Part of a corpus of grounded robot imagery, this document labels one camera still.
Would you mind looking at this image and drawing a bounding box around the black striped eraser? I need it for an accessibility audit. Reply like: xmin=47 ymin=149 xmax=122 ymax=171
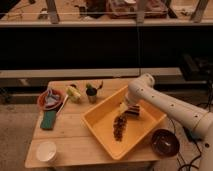
xmin=125 ymin=106 xmax=140 ymax=116

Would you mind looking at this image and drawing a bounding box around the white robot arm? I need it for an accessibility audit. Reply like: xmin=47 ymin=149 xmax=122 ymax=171
xmin=123 ymin=73 xmax=213 ymax=171

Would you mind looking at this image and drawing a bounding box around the dark purple bowl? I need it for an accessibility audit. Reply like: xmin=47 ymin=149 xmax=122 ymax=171
xmin=150 ymin=129 xmax=180 ymax=157

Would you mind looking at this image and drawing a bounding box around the dark grape bunch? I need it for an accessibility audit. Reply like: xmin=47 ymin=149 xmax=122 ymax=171
xmin=113 ymin=115 xmax=127 ymax=141

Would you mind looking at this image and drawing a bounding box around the yellow plastic tray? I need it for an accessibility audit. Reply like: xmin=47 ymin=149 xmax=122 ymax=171
xmin=82 ymin=86 xmax=166 ymax=160

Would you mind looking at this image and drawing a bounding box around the metal cup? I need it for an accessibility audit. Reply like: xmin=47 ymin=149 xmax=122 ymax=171
xmin=86 ymin=88 xmax=97 ymax=103

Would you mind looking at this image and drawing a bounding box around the green vegetable toy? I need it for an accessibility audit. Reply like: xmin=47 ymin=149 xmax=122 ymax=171
xmin=86 ymin=83 xmax=95 ymax=95

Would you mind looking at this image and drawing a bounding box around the yellow green corn toy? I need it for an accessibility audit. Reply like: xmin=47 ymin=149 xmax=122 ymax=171
xmin=67 ymin=86 xmax=81 ymax=103

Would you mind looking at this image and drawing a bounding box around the blue grey cloth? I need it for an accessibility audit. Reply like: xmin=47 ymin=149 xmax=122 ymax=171
xmin=45 ymin=88 xmax=61 ymax=107

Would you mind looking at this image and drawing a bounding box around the blue box on floor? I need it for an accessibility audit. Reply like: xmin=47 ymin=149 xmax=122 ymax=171
xmin=183 ymin=128 xmax=200 ymax=141

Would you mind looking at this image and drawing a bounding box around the green sponge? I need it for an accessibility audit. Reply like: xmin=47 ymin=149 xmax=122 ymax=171
xmin=40 ymin=110 xmax=56 ymax=130

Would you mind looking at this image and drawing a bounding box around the white paper cup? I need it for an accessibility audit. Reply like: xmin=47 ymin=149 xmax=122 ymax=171
xmin=36 ymin=141 xmax=57 ymax=163

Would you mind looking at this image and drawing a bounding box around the wooden bench rail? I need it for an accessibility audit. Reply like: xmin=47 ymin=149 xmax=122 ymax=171
xmin=0 ymin=67 xmax=181 ymax=79

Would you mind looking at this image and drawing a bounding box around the white handled utensil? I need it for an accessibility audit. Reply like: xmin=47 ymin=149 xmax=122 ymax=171
xmin=56 ymin=95 xmax=69 ymax=117

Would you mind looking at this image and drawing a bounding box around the black cable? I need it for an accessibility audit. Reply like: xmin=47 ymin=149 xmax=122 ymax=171
xmin=168 ymin=118 xmax=213 ymax=171

